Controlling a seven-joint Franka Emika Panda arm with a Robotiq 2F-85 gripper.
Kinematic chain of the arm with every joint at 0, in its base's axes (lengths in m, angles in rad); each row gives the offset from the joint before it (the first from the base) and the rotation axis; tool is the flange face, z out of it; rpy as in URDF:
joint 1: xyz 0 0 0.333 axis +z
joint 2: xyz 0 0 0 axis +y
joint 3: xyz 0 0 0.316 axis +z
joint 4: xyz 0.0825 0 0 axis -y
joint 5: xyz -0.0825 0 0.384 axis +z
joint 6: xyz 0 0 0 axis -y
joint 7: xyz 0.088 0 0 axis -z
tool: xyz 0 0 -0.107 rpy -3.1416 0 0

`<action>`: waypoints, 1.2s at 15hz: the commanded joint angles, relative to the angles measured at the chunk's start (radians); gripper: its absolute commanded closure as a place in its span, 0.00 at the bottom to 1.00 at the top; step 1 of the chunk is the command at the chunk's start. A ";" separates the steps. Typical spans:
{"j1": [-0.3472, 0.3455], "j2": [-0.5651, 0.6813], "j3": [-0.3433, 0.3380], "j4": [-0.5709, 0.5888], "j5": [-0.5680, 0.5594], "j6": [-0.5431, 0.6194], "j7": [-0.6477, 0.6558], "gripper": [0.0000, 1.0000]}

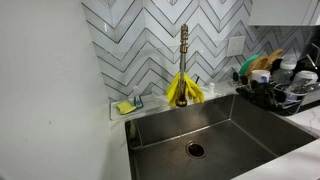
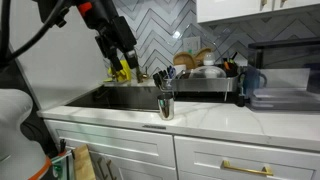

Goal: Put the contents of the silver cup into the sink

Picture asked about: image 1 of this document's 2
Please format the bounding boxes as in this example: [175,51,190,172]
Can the white mug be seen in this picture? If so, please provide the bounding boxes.
[250,69,271,84]

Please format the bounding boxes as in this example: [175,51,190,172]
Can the steel dish rack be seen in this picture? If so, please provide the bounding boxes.
[235,74,320,117]

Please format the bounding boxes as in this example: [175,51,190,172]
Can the clear baby bottle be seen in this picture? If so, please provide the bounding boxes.
[272,54,298,86]

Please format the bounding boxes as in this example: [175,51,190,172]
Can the wire sink caddy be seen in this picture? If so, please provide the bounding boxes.
[127,119,144,150]

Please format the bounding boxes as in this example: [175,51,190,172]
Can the clear soap bottle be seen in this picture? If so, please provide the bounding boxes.
[131,85,145,110]

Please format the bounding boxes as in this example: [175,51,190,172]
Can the white wall outlet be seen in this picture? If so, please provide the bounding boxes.
[226,35,247,58]

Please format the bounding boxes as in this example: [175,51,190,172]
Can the white upper cabinet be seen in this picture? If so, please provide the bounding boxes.
[248,0,320,27]

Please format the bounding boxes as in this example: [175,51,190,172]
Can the gold spring faucet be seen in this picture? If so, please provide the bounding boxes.
[175,23,190,108]

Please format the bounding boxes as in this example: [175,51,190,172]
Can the yellow rubber glove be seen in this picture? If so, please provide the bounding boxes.
[184,72,205,105]
[165,71,184,108]

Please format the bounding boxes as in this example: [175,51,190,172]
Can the small white bottle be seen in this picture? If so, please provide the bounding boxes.
[207,82,216,95]

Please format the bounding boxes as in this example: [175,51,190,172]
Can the round wooden board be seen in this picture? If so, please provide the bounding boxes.
[245,55,272,78]

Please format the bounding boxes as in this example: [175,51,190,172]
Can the round sink drain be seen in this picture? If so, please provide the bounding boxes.
[185,141,208,160]

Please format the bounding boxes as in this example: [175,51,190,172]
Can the white lidded container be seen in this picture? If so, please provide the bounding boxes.
[290,70,319,91]

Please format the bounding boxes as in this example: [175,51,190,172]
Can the black bottle drying pegs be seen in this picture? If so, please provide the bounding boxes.
[232,71,288,107]

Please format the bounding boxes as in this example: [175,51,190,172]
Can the tall wooden board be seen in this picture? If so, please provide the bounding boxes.
[264,48,285,71]

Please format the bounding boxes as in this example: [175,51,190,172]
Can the yellow sponge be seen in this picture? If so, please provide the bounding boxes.
[115,100,137,116]

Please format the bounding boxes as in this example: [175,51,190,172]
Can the green plate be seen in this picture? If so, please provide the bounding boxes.
[238,52,264,76]

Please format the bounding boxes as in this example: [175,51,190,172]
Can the dark steel kitchen sink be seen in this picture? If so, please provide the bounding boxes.
[124,93,318,180]

